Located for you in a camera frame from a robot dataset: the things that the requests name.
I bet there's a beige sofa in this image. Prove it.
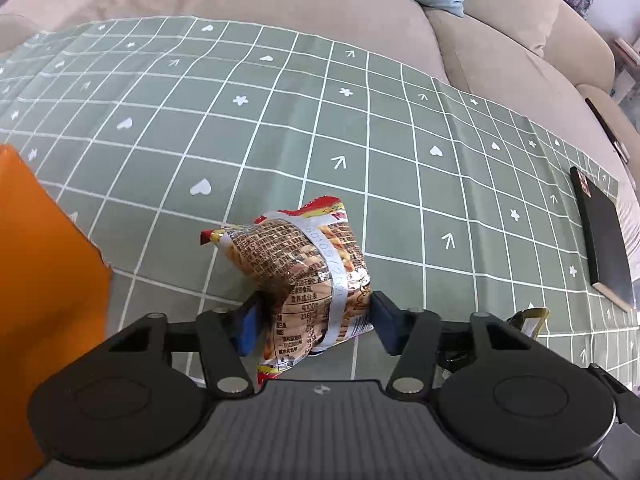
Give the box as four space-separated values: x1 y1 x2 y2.
0 0 640 196

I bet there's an orange cardboard box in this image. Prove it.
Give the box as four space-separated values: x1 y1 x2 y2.
1 144 111 479

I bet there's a peanut snack bag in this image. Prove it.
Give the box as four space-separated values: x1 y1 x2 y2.
201 195 372 382

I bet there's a green checkered tablecloth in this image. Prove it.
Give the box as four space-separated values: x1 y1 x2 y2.
1 18 639 386

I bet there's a dark book on sofa arm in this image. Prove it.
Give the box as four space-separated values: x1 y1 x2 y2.
585 98 630 164

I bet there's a clear mixed nuts bag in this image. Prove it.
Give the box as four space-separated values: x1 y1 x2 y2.
506 308 550 339

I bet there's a black notebook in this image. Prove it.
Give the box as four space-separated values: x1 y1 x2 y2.
570 166 636 312

